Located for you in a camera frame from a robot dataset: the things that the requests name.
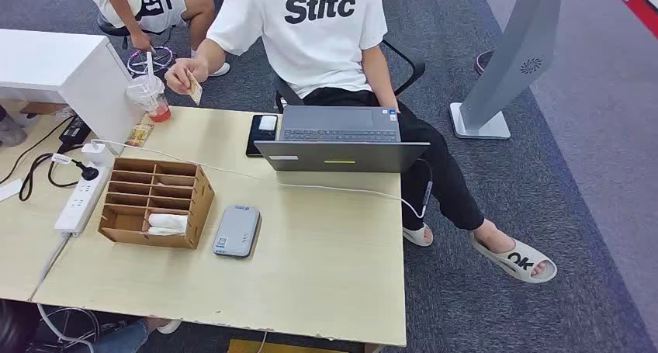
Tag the small white case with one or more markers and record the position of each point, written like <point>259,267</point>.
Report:
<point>267,123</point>

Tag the yellow board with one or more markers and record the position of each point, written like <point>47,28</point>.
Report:
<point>277,347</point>

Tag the beige sandal with print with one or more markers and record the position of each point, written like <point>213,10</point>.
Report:
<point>514,262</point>

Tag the clear plastic drink cup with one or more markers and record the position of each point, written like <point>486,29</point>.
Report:
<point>151,101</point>

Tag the black smartphone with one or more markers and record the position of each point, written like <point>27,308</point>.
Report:
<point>254,140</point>

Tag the person's right forearm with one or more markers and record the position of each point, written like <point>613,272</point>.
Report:
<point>211,55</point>

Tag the grey kiosk stand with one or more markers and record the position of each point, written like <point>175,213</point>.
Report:
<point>519,47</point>

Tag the person's left forearm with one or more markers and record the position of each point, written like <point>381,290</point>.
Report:
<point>380,78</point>

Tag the white room key card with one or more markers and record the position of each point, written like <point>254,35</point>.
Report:
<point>167,222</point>

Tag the brown cardboard box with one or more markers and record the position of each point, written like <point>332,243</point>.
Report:
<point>41,108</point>

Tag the grey shoe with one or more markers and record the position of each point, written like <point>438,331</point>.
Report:
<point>10,132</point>

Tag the wooden card organizer box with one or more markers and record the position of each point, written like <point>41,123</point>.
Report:
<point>198,206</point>

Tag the dark round base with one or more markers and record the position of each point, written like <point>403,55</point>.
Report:
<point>480,63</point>

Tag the white paper slip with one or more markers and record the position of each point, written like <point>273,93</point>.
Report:
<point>9,190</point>

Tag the black stool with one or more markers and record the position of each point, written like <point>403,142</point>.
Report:
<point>115,30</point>

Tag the black power adapter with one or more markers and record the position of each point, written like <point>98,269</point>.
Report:
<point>74,130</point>

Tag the person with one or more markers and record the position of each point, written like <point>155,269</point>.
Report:
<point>154,1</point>
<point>123,338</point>
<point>318,52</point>

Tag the grey card reader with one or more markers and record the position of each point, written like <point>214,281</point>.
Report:
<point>236,232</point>

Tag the grey laptop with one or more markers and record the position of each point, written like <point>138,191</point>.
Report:
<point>339,158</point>

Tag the person's right hand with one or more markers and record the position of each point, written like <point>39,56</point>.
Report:
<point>185,75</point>

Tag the white drinking straw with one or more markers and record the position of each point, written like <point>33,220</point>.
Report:
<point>149,65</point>

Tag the black office chair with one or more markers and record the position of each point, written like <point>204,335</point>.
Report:
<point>411,65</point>

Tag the white cabinet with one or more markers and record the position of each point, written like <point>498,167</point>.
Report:
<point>51,57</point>

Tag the white charger plug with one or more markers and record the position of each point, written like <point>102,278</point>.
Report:
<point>96,154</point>

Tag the white power strip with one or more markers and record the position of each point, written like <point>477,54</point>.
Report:
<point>77,206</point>

